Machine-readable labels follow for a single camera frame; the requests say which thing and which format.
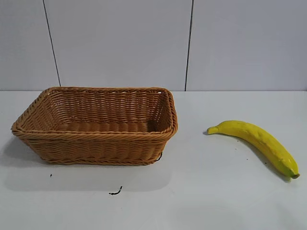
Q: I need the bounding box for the yellow banana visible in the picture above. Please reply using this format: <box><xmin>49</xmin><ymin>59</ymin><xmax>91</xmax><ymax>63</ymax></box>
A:
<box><xmin>207</xmin><ymin>120</ymin><xmax>301</xmax><ymax>180</ymax></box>

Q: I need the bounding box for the brown woven wicker basket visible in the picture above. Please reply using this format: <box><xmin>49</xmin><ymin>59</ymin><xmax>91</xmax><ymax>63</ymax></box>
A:
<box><xmin>11</xmin><ymin>86</ymin><xmax>179</xmax><ymax>166</ymax></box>

